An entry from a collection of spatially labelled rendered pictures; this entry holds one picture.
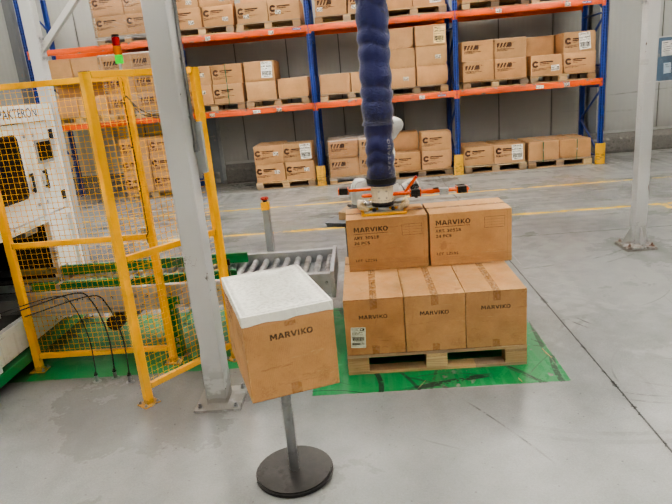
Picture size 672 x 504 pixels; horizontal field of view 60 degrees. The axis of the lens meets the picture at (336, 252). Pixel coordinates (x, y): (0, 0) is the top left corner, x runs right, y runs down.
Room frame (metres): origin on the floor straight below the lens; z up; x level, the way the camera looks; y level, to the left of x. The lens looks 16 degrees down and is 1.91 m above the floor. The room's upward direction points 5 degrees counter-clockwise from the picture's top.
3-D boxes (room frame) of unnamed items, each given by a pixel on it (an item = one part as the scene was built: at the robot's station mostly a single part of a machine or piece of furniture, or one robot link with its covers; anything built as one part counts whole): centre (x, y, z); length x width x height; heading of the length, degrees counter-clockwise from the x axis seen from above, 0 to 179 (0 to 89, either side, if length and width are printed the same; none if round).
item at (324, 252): (4.75, 1.17, 0.50); 2.31 x 0.05 x 0.19; 87
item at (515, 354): (4.02, -0.64, 0.07); 1.20 x 1.00 x 0.14; 87
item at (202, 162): (3.49, 0.82, 1.62); 0.20 x 0.05 x 0.30; 87
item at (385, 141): (4.34, -0.39, 1.68); 0.22 x 0.22 x 1.04
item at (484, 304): (4.02, -0.64, 0.34); 1.20 x 1.00 x 0.40; 87
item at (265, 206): (4.89, 0.57, 0.50); 0.07 x 0.07 x 1.00; 87
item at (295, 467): (2.57, 0.31, 0.31); 0.40 x 0.40 x 0.62
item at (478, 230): (4.30, -1.01, 0.74); 0.60 x 0.40 x 0.40; 87
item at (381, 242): (4.33, -0.40, 0.74); 0.60 x 0.40 x 0.40; 88
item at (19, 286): (4.04, 1.82, 1.05); 1.17 x 0.10 x 2.10; 87
